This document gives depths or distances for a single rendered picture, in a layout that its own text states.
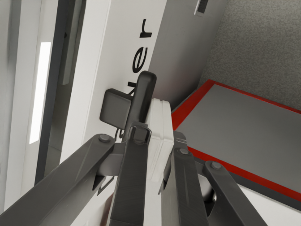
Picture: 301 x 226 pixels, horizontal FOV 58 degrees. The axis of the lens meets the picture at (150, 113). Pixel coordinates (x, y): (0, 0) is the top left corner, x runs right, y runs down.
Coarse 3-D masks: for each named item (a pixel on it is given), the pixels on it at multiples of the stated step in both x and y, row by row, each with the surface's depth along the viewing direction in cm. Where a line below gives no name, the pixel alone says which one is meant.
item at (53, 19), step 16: (48, 0) 18; (64, 0) 19; (48, 16) 18; (64, 16) 20; (48, 32) 19; (64, 32) 20; (48, 64) 20; (48, 80) 20; (32, 96) 20; (48, 96) 21; (32, 112) 20; (48, 112) 22; (48, 128) 23; (32, 144) 22; (32, 160) 22; (32, 176) 23
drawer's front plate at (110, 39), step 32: (96, 0) 18; (128, 0) 19; (160, 0) 25; (96, 32) 18; (128, 32) 21; (96, 64) 19; (128, 64) 24; (96, 96) 20; (96, 128) 22; (96, 192) 29
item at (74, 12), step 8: (72, 0) 27; (80, 0) 28; (72, 8) 27; (80, 8) 28; (72, 16) 27; (72, 24) 28; (72, 32) 28; (64, 40) 29; (72, 40) 29; (64, 48) 29; (72, 48) 29; (64, 56) 29; (72, 56) 30; (64, 64) 29; (64, 72) 30; (64, 80) 30
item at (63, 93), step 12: (84, 0) 28; (84, 12) 28; (72, 72) 31; (60, 84) 32; (72, 84) 31; (60, 96) 32; (60, 108) 33; (60, 120) 33; (60, 132) 34; (48, 144) 35; (60, 144) 34; (48, 156) 33; (60, 156) 33; (48, 168) 31
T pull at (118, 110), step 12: (144, 72) 20; (144, 84) 20; (108, 96) 21; (120, 96) 21; (132, 96) 21; (144, 96) 20; (108, 108) 21; (120, 108) 21; (132, 108) 21; (144, 108) 20; (108, 120) 22; (120, 120) 21; (132, 120) 21; (144, 120) 21
